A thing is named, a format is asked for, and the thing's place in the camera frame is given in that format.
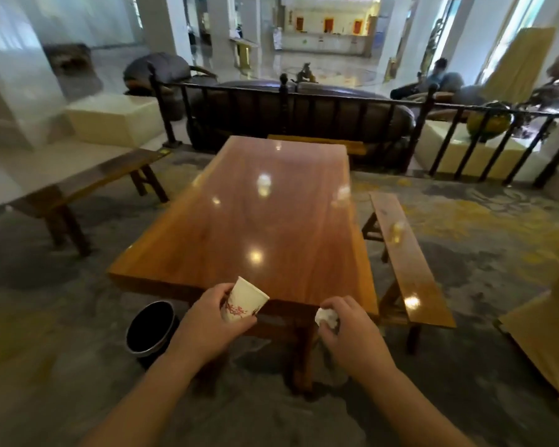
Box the cream stone block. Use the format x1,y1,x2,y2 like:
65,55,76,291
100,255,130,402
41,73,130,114
415,120,548,182
65,93,166,149

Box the short light wooden bench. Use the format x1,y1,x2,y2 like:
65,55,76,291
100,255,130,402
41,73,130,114
266,133,369,157

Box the white paper cup red print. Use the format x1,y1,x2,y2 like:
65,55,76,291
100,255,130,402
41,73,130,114
220,276,270,323

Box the person's right hand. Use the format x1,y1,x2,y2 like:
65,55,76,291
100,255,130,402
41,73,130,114
316,296,398,383

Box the dark long sofa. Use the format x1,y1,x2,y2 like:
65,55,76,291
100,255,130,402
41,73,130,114
186,80,418,157

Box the black wooden railing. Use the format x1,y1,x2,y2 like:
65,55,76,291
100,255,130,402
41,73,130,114
147,64,559,189

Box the person's left hand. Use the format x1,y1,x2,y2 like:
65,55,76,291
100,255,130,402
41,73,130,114
169,283,258,369

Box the glossy narrow wooden bench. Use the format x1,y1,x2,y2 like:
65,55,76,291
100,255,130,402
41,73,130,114
361,191,457,357

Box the white tissue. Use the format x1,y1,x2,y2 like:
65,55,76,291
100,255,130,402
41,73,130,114
314,307,340,330

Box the person's right forearm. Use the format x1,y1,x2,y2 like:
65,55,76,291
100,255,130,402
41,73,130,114
352,365,477,447

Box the person's left forearm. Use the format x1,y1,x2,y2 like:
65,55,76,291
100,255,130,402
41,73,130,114
80,350,206,447

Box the green and gold round vase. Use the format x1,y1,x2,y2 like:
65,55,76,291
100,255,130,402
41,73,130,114
466,102,514,144

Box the dark root sculpture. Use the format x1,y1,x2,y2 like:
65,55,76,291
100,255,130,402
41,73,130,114
516,45,559,113

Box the black round trash bin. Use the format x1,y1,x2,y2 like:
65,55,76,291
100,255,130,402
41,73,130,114
124,300,183,369

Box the dark carved figurine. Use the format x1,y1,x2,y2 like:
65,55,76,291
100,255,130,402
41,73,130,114
291,62,319,85

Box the glossy wooden table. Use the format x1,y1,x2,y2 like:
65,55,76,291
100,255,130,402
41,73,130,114
107,135,381,396

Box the yellow wooden furniture piece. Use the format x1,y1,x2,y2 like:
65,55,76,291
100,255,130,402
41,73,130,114
493,260,559,411

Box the dark rustic wooden bench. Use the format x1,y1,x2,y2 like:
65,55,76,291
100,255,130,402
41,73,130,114
8,148,171,259

